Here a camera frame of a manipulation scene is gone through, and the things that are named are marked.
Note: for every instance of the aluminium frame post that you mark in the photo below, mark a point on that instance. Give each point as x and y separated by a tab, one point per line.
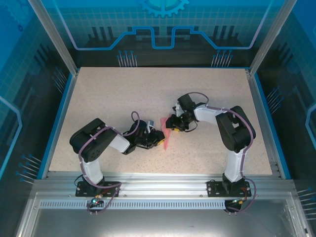
271	37
56	37

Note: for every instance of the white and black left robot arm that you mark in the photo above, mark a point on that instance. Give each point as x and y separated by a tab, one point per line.
91	145

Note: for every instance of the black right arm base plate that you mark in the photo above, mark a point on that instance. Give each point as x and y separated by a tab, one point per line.
213	188

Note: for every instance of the shiny metal sheet cover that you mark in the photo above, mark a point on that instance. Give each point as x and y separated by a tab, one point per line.
158	222

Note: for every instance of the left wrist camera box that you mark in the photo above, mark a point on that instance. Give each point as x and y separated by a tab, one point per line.
151	124

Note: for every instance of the aluminium mounting rail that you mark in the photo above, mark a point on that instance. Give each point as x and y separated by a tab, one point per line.
160	185

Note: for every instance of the aluminium table side rail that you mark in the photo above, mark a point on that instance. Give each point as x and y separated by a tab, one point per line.
67	106
258	106

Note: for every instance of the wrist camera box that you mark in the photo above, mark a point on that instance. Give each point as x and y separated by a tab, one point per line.
151	124
177	108

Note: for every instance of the blue printed back panel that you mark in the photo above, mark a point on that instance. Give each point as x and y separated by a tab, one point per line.
158	24

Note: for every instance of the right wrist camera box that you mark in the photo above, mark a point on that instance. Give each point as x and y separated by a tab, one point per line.
177	108

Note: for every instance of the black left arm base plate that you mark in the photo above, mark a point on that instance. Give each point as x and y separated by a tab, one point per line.
82	191

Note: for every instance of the blue printed side panel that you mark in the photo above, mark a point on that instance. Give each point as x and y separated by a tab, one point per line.
19	98
296	98

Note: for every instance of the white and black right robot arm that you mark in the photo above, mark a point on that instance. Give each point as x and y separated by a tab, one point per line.
234	130

